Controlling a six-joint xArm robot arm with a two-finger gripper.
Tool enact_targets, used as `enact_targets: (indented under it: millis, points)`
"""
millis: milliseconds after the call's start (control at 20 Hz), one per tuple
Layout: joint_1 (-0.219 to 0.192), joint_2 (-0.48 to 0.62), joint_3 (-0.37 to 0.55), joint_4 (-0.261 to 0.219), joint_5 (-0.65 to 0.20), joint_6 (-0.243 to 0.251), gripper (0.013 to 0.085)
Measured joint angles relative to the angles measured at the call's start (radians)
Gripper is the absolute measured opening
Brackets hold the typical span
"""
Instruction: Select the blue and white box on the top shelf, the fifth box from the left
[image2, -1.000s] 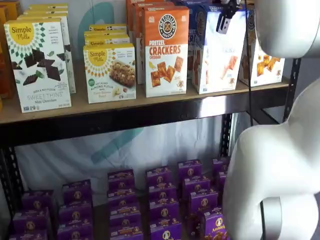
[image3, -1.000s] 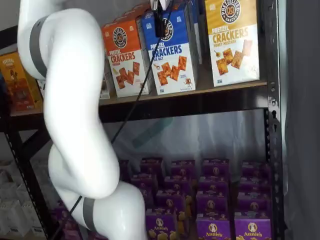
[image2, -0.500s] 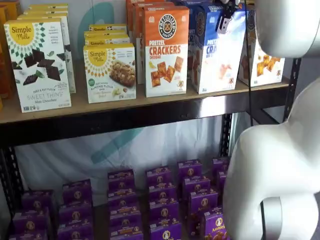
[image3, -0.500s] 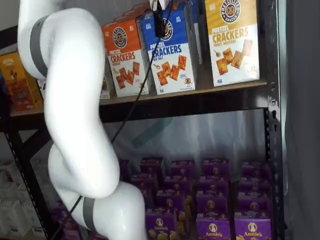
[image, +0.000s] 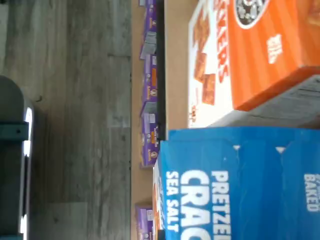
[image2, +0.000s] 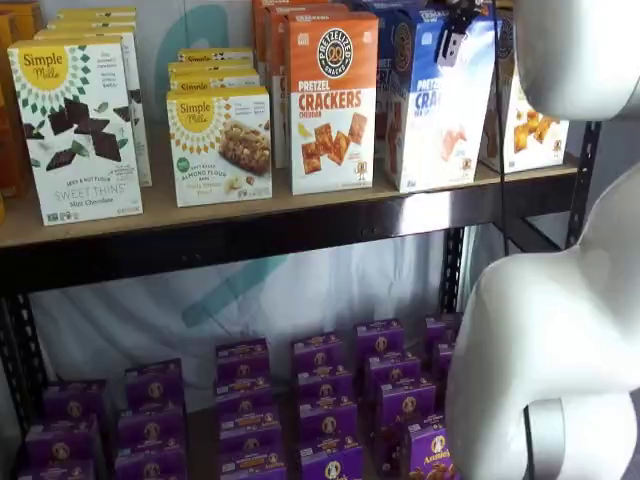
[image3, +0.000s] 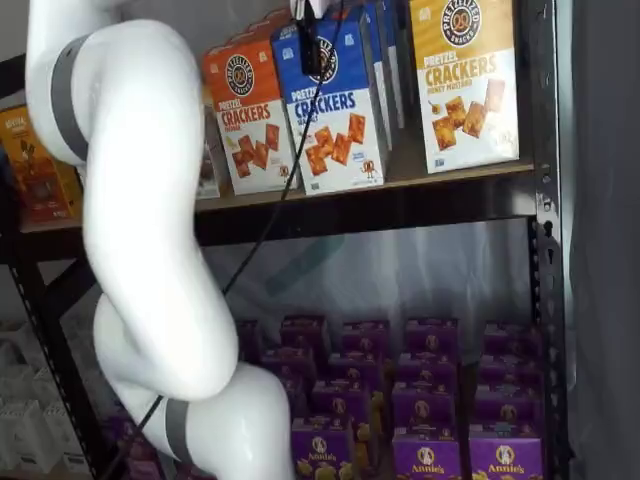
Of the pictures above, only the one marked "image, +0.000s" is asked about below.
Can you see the purple Annie's hidden veggies box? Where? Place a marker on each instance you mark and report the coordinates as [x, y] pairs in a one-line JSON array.
[[150, 80]]

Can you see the orange and white cracker box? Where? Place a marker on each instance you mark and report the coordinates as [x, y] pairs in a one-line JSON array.
[[262, 62]]

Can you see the wooden shelf board under purple boxes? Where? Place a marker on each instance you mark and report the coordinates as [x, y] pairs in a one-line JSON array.
[[135, 100]]

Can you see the purple Annie's box orange label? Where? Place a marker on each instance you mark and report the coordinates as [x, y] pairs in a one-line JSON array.
[[148, 140]]

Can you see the teal metal bracket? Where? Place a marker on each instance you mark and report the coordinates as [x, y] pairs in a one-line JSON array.
[[12, 131]]

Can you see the purple Annie's box grey side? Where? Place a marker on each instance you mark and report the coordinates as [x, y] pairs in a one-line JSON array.
[[150, 20]]

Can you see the blue and white pretzel box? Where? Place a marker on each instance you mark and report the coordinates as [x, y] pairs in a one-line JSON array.
[[237, 187]]

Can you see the purple Annie's box brown label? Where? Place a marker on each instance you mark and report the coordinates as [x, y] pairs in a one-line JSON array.
[[143, 222]]

